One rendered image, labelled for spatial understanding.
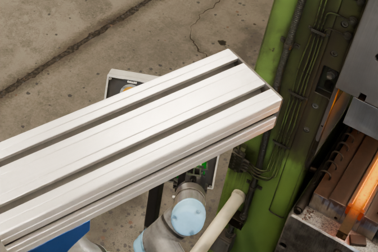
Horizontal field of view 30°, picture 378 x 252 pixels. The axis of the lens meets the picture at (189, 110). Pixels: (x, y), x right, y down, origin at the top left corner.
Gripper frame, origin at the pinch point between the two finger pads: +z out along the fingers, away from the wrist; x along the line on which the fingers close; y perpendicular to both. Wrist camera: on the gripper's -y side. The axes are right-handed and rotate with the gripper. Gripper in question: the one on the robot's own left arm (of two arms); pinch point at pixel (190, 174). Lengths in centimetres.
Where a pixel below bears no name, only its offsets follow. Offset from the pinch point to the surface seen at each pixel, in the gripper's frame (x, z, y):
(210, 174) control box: -5.5, 5.2, -1.1
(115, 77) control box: 24.5, 5.3, 22.1
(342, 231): -42.0, -6.9, -6.4
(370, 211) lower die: -51, 3, -3
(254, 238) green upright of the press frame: -28, 51, -39
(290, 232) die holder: -31.8, 9.7, -16.3
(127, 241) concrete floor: 18, 89, -68
